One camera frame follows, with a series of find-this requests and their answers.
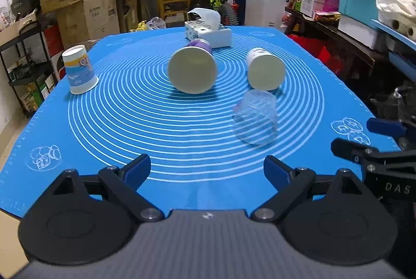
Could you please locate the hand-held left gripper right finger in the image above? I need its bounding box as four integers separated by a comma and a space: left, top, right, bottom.
250, 155, 363, 223

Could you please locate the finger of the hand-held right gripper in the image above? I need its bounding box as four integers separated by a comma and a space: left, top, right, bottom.
366, 118, 409, 138
330, 138, 388, 166

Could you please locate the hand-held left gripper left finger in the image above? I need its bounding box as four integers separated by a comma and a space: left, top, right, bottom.
52, 154, 165, 223

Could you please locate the clear plastic cup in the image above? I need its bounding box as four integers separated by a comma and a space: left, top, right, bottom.
233, 89, 279, 146

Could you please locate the plain white paper cup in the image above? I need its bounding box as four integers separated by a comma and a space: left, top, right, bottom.
245, 48, 287, 91

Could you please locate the purple paper cup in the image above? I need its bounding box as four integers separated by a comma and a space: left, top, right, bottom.
167, 38, 218, 95

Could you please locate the blue printed paper cup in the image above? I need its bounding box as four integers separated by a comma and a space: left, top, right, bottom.
62, 44, 99, 95

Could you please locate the blue silicone mat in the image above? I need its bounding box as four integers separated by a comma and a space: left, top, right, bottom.
0, 26, 402, 222

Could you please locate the dark side table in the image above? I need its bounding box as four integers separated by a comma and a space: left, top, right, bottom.
284, 7, 394, 78

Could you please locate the white crumpled cloth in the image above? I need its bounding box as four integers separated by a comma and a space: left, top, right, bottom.
376, 0, 416, 41

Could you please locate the crumpled clear plastic bag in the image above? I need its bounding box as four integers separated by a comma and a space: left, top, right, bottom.
146, 16, 167, 30

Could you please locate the white tissue box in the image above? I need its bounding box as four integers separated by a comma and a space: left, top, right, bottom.
184, 21, 232, 48

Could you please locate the black metal shelf rack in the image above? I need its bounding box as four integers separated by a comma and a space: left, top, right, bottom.
0, 16, 61, 119

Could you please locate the large brown cardboard box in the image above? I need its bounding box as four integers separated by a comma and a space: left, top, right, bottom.
56, 0, 120, 41

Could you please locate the white tissue sheet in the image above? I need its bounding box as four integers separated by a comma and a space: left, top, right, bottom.
187, 8, 222, 27

